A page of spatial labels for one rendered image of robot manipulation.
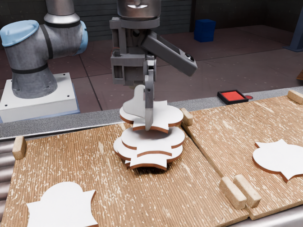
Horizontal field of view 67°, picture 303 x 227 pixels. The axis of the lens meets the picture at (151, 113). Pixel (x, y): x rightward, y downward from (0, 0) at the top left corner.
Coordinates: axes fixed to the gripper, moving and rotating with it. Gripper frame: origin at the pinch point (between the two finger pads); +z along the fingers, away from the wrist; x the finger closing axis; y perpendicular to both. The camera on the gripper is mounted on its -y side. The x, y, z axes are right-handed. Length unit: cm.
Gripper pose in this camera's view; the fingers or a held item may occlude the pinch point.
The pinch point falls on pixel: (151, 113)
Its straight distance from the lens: 51.1
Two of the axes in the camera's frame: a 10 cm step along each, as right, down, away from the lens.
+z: 0.0, 8.5, 5.3
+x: -0.3, 5.3, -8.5
